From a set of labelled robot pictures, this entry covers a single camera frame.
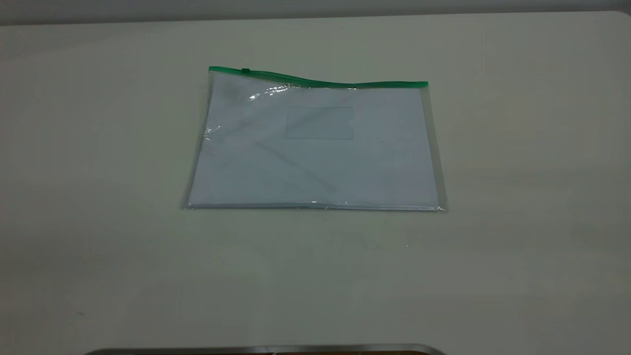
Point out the white paper sheets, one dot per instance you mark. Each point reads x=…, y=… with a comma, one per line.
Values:
x=355, y=167

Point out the grey metal base plate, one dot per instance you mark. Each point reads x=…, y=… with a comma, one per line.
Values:
x=266, y=350

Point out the clear plastic zipper bag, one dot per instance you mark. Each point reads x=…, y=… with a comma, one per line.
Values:
x=246, y=162

